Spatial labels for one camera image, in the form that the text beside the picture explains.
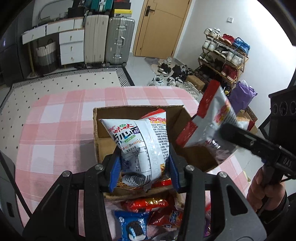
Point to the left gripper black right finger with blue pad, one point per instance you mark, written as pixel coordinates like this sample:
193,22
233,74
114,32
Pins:
232,217

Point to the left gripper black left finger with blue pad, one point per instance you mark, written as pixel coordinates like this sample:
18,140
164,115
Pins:
74,206

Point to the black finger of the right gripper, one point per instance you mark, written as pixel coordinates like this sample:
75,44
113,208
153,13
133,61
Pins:
245,139

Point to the red chip bag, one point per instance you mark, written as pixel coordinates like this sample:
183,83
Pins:
167,217

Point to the blue oreo cookie pack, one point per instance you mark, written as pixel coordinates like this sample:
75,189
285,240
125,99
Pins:
133,225

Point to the red black snack pack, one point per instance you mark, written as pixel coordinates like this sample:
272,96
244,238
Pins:
144,204

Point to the white noodle snack bag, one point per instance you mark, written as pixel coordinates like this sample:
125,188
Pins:
143,150

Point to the person's right hand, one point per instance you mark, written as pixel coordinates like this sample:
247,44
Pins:
257,192

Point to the open cardboard box on floor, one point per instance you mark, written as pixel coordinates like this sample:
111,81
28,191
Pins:
248,118

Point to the pink checked tablecloth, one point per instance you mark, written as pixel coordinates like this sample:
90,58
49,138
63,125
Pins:
58,133

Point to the brown cardboard SF box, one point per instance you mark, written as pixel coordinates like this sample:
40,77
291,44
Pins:
177,118

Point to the wooden shoe rack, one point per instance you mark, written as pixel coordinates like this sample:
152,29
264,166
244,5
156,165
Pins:
223,57

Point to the small brown box on floor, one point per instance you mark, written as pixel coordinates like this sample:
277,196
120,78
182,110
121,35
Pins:
198,84

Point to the dotted white rug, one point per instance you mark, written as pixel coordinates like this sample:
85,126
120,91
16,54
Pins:
18,102

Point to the wooden door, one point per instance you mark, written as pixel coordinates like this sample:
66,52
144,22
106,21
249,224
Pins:
159,28

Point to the woven laundry basket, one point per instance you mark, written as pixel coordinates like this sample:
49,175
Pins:
47,57

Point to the silver suitcase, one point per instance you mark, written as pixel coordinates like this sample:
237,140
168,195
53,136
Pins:
119,40

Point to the white drawer desk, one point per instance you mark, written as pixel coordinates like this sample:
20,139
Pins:
71,38

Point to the stack of shoe boxes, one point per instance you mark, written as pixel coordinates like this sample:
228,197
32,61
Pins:
122,8

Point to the beige suitcase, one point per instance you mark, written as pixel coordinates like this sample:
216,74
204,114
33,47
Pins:
95,33

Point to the teal suitcase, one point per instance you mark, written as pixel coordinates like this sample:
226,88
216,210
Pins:
101,5

